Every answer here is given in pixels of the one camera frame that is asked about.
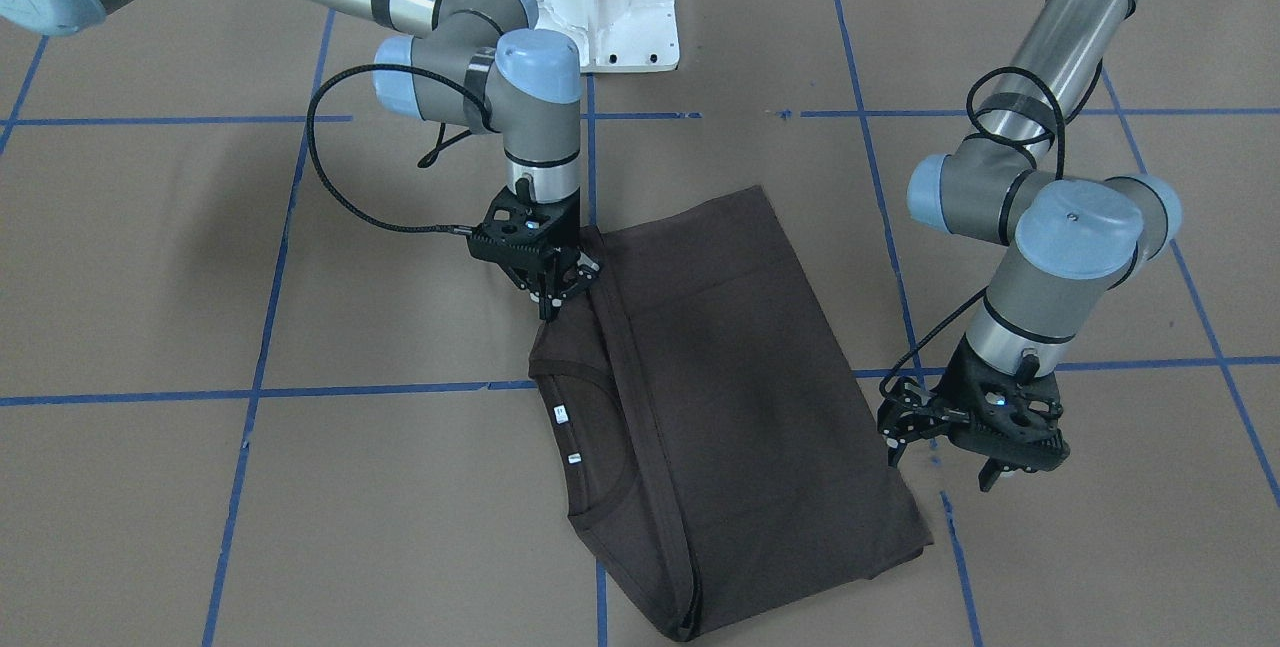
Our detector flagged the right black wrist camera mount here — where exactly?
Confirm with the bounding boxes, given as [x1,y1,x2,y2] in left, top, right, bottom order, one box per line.
[467,188,581,268]

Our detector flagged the dark brown t-shirt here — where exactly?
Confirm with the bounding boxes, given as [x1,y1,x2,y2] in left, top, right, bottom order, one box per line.
[529,187,932,642]

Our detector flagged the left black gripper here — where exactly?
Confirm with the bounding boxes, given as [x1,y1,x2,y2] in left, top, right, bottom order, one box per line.
[876,377,977,468]

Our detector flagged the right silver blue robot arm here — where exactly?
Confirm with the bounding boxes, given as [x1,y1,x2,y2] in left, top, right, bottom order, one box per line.
[3,0,602,322]

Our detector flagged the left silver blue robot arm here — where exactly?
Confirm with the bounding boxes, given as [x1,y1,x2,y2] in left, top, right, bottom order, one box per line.
[876,0,1183,491]

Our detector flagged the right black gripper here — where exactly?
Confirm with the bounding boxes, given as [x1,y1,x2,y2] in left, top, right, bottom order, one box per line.
[506,227,603,322]

